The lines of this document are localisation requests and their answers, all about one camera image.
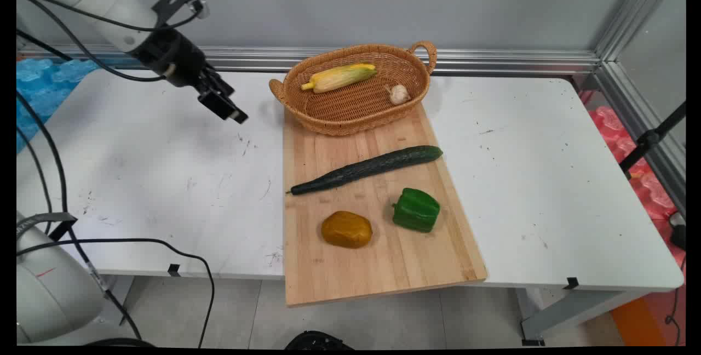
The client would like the black cable with white tag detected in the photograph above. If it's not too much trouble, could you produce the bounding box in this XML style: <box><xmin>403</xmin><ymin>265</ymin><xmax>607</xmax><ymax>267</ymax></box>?
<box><xmin>16</xmin><ymin>91</ymin><xmax>144</xmax><ymax>341</ymax></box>

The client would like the thin black floor cable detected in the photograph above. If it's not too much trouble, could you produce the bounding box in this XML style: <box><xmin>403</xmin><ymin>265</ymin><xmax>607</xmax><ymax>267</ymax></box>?
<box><xmin>664</xmin><ymin>284</ymin><xmax>686</xmax><ymax>346</ymax></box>

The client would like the blue foam mat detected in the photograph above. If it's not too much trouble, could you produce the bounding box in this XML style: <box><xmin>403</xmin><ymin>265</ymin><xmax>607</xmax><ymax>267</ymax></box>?
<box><xmin>16</xmin><ymin>58</ymin><xmax>102</xmax><ymax>153</ymax></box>

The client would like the black cable looping to floor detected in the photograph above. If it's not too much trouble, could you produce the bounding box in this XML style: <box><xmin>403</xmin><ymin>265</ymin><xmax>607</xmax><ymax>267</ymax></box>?
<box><xmin>16</xmin><ymin>238</ymin><xmax>216</xmax><ymax>348</ymax></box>

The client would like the horizontal aluminium frame rail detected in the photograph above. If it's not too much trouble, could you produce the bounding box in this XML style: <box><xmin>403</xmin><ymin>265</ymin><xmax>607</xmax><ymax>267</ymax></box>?
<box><xmin>16</xmin><ymin>44</ymin><xmax>602</xmax><ymax>77</ymax></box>

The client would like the black tripod stand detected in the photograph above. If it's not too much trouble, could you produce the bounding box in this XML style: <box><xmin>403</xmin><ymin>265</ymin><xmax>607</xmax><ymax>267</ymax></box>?
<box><xmin>619</xmin><ymin>101</ymin><xmax>686</xmax><ymax>179</ymax></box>

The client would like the yellow corn cob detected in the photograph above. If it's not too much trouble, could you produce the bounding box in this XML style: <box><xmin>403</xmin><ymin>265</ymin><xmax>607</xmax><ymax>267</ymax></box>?
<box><xmin>300</xmin><ymin>63</ymin><xmax>378</xmax><ymax>94</ymax></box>

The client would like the green bell pepper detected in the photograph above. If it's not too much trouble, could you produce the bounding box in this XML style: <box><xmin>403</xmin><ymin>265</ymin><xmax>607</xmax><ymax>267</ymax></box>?
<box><xmin>391</xmin><ymin>187</ymin><xmax>441</xmax><ymax>233</ymax></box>

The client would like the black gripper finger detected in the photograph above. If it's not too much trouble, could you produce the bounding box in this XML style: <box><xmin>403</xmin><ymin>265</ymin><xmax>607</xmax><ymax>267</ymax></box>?
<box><xmin>205</xmin><ymin>67</ymin><xmax>236</xmax><ymax>99</ymax></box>
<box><xmin>198</xmin><ymin>87</ymin><xmax>249</xmax><ymax>124</ymax></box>

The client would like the red foam mat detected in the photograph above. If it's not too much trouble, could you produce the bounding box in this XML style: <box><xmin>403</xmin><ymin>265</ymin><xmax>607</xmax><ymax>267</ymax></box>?
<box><xmin>579</xmin><ymin>89</ymin><xmax>686</xmax><ymax>346</ymax></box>

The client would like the small black device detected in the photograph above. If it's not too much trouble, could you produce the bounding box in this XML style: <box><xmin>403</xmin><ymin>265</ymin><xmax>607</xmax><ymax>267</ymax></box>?
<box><xmin>669</xmin><ymin>211</ymin><xmax>687</xmax><ymax>251</ymax></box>

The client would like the long dark green cucumber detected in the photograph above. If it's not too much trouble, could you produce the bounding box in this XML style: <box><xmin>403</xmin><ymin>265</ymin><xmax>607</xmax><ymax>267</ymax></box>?
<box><xmin>286</xmin><ymin>145</ymin><xmax>444</xmax><ymax>197</ymax></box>

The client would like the wooden cutting board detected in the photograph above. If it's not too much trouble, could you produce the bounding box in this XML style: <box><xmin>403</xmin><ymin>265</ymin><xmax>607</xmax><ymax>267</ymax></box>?
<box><xmin>282</xmin><ymin>102</ymin><xmax>489</xmax><ymax>308</ymax></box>

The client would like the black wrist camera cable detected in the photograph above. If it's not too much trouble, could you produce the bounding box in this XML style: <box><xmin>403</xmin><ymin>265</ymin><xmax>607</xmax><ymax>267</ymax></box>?
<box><xmin>16</xmin><ymin>0</ymin><xmax>204</xmax><ymax>33</ymax></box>

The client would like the white garlic bulb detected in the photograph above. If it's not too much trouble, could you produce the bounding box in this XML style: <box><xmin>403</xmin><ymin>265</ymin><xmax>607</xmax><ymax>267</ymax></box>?
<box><xmin>384</xmin><ymin>84</ymin><xmax>411</xmax><ymax>106</ymax></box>

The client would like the black round object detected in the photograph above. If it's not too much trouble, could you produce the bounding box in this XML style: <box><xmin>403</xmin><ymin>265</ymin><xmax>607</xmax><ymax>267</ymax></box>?
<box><xmin>284</xmin><ymin>330</ymin><xmax>355</xmax><ymax>351</ymax></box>

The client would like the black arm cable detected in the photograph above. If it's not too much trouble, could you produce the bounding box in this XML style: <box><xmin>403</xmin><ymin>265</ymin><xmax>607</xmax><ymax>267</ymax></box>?
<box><xmin>16</xmin><ymin>27</ymin><xmax>166</xmax><ymax>82</ymax></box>

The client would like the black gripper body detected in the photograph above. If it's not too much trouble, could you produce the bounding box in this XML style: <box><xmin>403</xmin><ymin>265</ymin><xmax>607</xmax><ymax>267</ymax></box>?
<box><xmin>133</xmin><ymin>28</ymin><xmax>221</xmax><ymax>90</ymax></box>

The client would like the woven wicker basket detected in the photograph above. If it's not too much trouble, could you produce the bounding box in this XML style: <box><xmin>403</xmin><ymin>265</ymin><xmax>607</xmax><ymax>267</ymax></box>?
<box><xmin>268</xmin><ymin>41</ymin><xmax>438</xmax><ymax>137</ymax></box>

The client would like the upright aluminium frame post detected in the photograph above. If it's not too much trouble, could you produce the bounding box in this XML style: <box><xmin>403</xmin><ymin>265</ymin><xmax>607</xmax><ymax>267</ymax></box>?
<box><xmin>594</xmin><ymin>0</ymin><xmax>684</xmax><ymax>63</ymax></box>

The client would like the grey table leg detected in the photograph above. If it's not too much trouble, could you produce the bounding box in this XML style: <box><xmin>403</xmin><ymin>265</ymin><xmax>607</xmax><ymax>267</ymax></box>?
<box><xmin>97</xmin><ymin>275</ymin><xmax>136</xmax><ymax>325</ymax></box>
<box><xmin>515</xmin><ymin>287</ymin><xmax>655</xmax><ymax>346</ymax></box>

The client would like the sloping aluminium frame rail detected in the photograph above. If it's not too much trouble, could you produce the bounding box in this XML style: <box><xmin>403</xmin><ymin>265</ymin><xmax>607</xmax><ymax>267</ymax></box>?
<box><xmin>593</xmin><ymin>61</ymin><xmax>686</xmax><ymax>216</ymax></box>

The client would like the grey velcro strap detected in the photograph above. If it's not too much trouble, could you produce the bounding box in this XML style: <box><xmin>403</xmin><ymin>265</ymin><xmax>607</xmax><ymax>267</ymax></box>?
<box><xmin>16</xmin><ymin>212</ymin><xmax>78</xmax><ymax>242</ymax></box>

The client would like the brown yellow potato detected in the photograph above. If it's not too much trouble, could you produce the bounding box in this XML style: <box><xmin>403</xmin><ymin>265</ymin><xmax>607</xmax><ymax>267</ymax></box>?
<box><xmin>320</xmin><ymin>210</ymin><xmax>374</xmax><ymax>249</ymax></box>

